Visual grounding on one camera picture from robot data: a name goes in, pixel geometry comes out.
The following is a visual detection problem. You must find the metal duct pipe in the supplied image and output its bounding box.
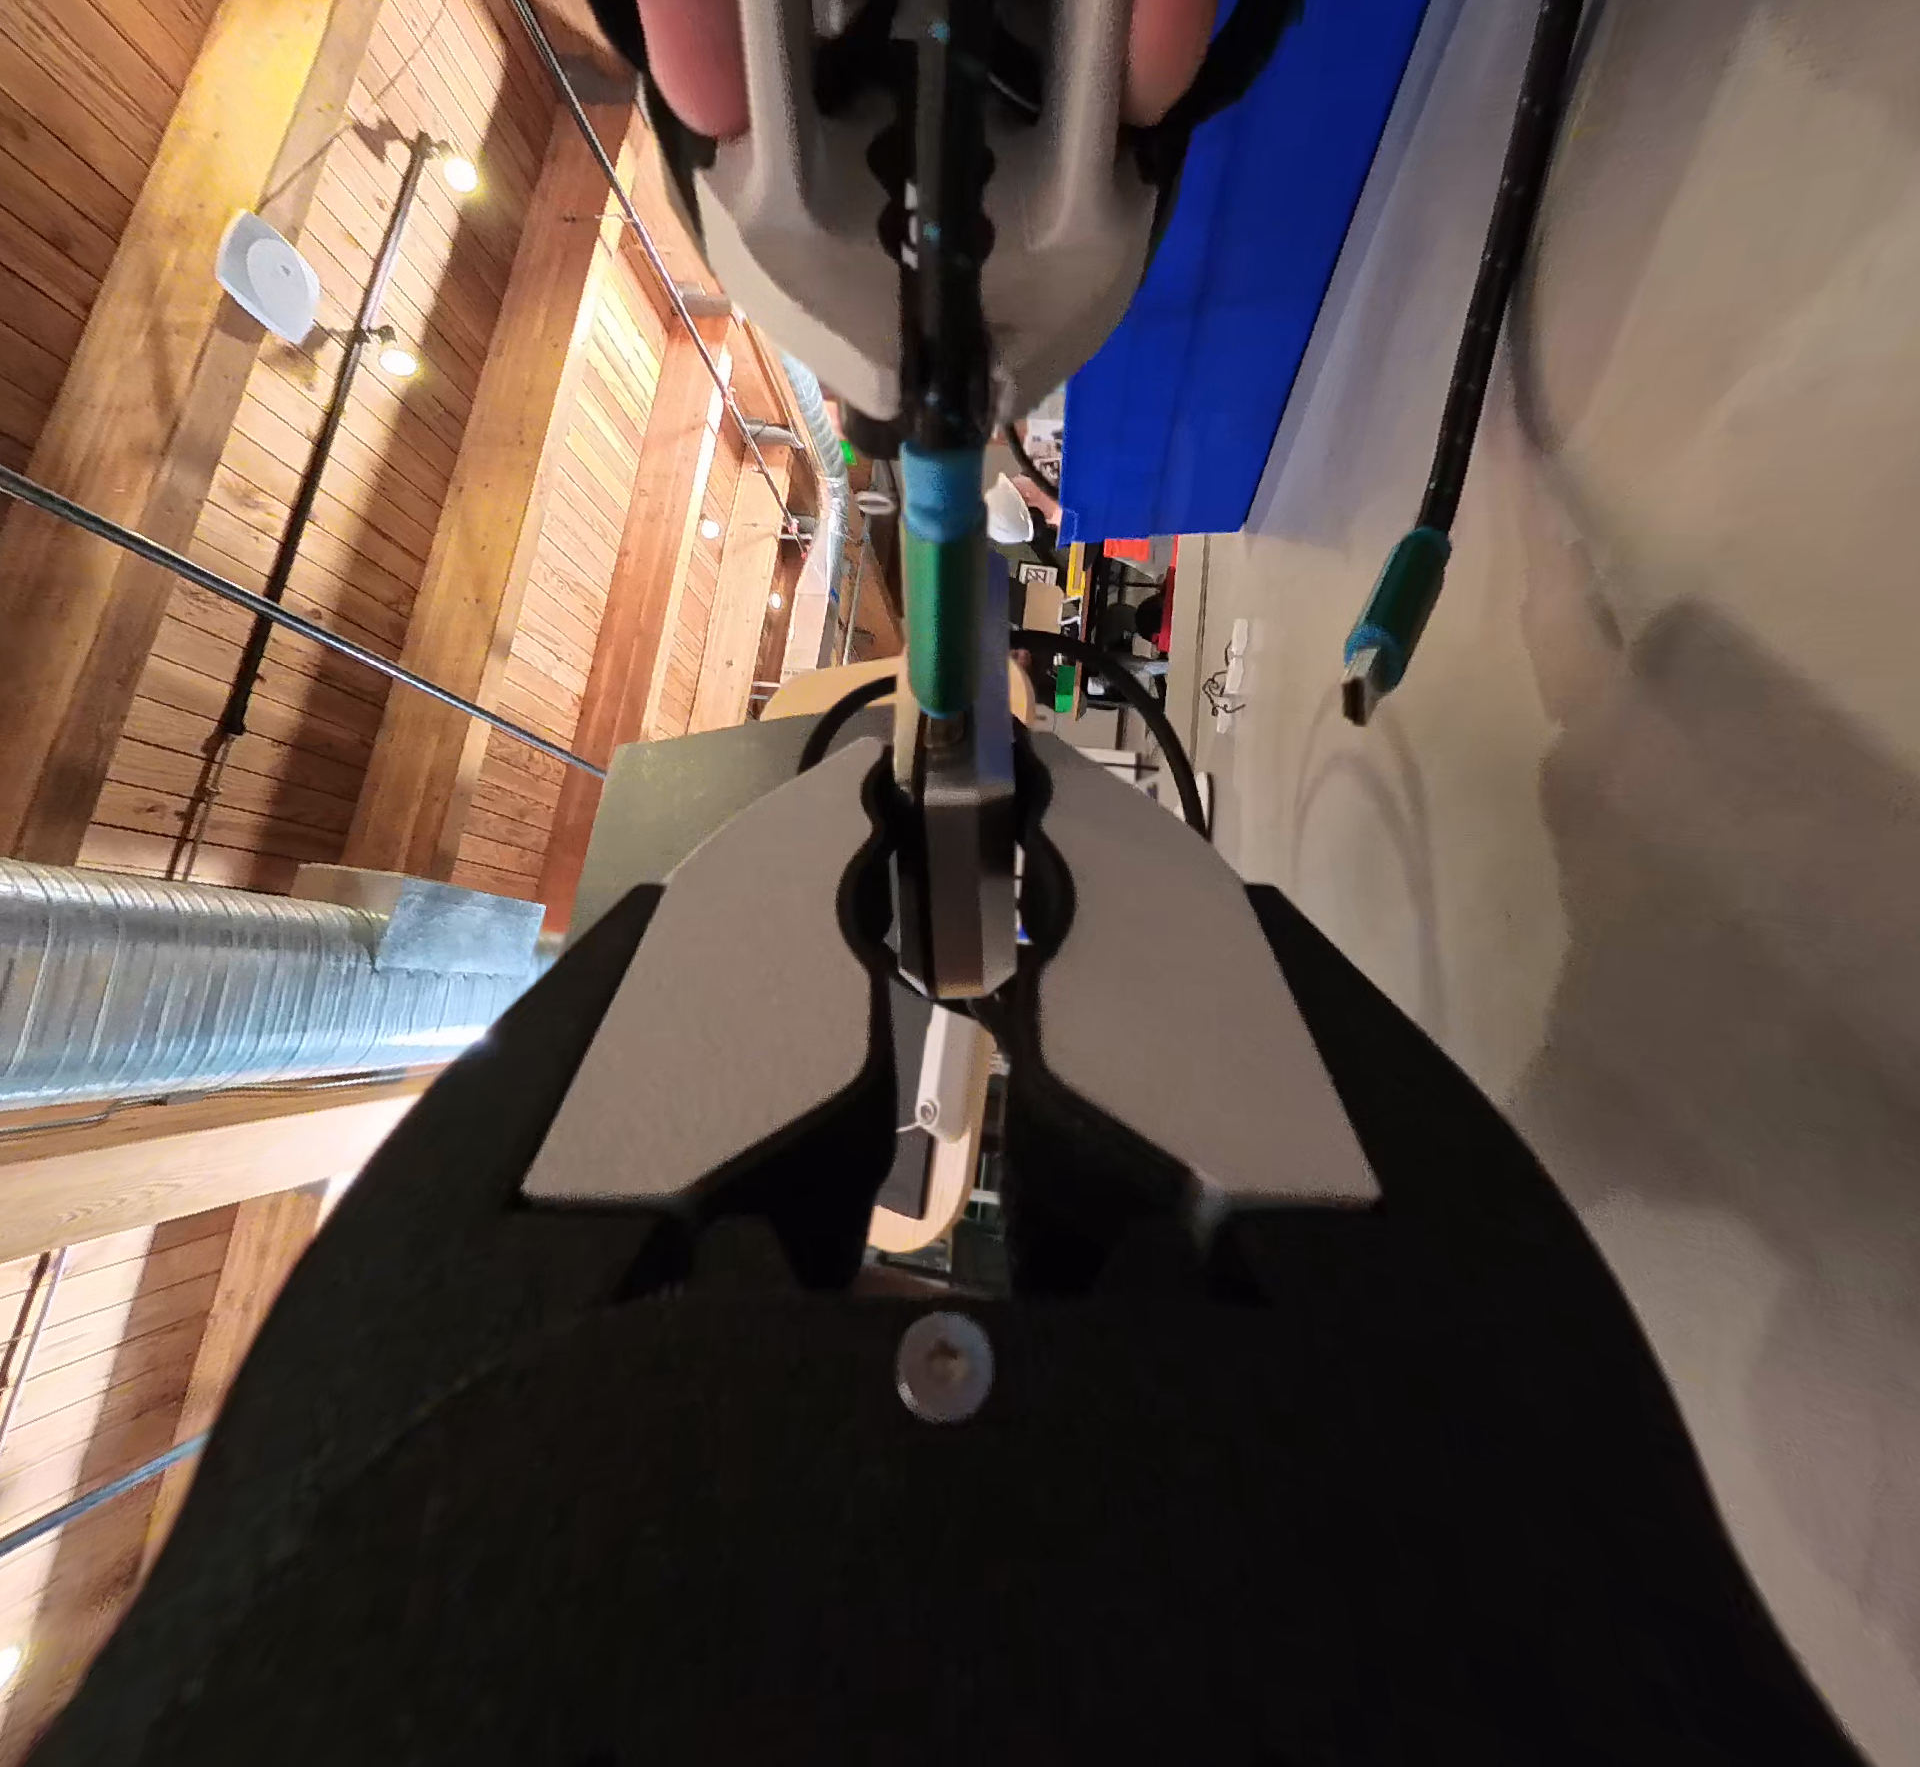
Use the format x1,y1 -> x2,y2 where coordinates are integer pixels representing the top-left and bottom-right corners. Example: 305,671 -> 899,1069
0,354 -> 872,1112

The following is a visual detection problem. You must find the white ceiling access point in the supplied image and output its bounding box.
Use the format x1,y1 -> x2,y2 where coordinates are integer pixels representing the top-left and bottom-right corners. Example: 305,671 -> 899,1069
216,207 -> 324,344

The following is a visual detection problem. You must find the wooden panel frame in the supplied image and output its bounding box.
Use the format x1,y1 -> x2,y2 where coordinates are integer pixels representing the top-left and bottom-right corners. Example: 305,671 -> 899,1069
756,664 -> 1039,1261

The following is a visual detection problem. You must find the grey desk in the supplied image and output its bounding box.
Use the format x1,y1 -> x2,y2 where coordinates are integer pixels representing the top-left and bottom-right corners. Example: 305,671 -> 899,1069
1197,0 -> 1920,1767

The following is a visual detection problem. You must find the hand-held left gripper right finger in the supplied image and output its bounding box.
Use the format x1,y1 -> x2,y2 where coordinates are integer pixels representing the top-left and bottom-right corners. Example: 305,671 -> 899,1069
997,735 -> 1382,1295

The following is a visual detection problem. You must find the black braided HDMI cable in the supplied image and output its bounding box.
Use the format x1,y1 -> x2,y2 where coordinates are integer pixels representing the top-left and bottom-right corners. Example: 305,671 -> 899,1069
1340,0 -> 1623,728
895,0 -> 997,746

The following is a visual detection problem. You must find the dark grey panel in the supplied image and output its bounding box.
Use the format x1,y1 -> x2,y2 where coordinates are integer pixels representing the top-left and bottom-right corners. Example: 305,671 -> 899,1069
579,721 -> 891,901

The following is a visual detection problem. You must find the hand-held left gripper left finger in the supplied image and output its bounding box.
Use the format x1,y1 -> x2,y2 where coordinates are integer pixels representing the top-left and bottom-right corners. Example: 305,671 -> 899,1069
523,735 -> 899,1295

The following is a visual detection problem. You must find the grey HDMI switch box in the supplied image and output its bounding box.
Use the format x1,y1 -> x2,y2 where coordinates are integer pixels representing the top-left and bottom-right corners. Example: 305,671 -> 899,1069
891,549 -> 1025,1005

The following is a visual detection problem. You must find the small white clip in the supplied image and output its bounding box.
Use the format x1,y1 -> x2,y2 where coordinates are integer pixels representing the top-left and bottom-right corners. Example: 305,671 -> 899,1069
1197,615 -> 1257,735

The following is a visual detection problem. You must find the white stand bar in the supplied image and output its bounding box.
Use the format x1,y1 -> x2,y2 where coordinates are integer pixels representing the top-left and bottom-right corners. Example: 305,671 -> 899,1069
895,1000 -> 987,1139

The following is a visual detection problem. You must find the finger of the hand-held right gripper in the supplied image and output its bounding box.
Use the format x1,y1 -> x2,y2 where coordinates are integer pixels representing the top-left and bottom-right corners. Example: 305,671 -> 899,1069
979,0 -> 1168,429
698,0 -> 910,429

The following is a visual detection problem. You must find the blue plastic bin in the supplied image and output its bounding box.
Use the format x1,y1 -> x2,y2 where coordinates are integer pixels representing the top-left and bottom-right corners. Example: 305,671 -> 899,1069
1061,0 -> 1488,544

